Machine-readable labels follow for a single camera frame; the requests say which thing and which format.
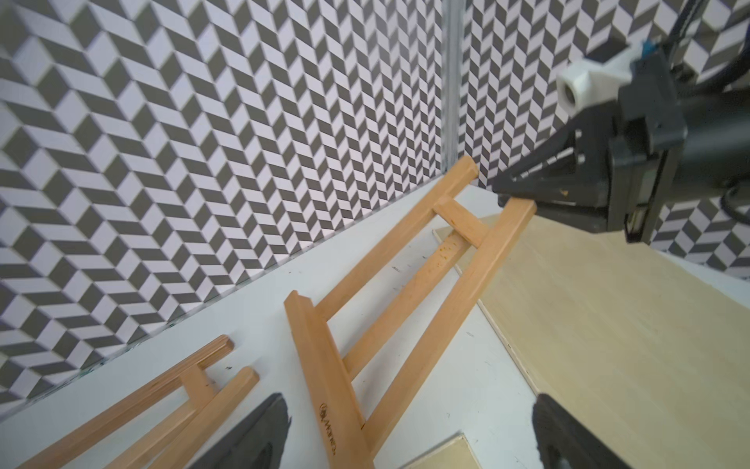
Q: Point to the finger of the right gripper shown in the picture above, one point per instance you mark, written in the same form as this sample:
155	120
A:
570	166
588	214

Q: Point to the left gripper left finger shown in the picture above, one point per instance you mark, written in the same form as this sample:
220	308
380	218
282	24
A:
257	441

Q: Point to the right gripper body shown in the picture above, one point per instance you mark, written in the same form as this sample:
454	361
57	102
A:
643	154

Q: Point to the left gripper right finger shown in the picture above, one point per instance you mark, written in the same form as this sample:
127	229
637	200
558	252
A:
563	442

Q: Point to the plywood board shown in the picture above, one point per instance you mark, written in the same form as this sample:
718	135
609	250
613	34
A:
454	453
649	352

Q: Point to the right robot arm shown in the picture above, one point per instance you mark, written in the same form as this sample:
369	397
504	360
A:
714	159

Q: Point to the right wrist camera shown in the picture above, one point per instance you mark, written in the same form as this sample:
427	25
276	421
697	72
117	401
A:
598	76

